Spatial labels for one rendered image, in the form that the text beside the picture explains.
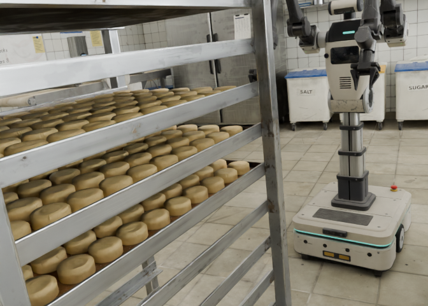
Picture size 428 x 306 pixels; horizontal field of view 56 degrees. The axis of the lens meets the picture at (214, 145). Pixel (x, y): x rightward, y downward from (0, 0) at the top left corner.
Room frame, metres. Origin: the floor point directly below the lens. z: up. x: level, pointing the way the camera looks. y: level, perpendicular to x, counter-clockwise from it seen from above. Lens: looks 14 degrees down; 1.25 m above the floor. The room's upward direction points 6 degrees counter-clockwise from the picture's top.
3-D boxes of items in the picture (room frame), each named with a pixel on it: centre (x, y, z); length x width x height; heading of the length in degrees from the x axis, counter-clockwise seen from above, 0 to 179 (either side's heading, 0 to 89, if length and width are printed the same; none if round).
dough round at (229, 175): (0.83, -0.02, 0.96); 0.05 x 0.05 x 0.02
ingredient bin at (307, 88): (5.32, -1.36, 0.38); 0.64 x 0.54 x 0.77; 155
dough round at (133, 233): (0.60, 0.15, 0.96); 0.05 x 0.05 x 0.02
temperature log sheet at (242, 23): (5.14, -0.51, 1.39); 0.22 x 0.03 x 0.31; 62
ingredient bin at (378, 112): (5.02, -1.94, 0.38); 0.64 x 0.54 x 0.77; 153
